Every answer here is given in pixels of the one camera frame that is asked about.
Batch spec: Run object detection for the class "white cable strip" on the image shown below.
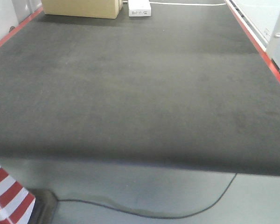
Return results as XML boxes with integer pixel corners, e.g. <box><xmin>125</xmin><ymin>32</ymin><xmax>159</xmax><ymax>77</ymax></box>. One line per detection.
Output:
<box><xmin>149</xmin><ymin>1</ymin><xmax>226</xmax><ymax>7</ymax></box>

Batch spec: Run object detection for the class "long white box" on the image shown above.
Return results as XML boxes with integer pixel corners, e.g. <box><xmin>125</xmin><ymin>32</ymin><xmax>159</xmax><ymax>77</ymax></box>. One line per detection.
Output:
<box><xmin>127</xmin><ymin>0</ymin><xmax>152</xmax><ymax>17</ymax></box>

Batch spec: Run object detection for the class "cardboard box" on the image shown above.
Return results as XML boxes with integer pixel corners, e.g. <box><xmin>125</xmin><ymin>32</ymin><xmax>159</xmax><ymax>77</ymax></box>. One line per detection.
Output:
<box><xmin>42</xmin><ymin>0</ymin><xmax>123</xmax><ymax>19</ymax></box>

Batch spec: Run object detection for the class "black floor cable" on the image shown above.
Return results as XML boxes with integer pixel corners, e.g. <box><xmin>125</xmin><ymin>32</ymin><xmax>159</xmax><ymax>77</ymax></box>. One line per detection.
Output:
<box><xmin>57</xmin><ymin>172</ymin><xmax>238</xmax><ymax>220</ymax></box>

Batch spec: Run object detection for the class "left red white traffic cone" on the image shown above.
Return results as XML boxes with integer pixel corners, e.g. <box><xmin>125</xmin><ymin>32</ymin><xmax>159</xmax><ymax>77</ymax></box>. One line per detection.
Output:
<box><xmin>0</xmin><ymin>157</ymin><xmax>59</xmax><ymax>224</ymax></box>

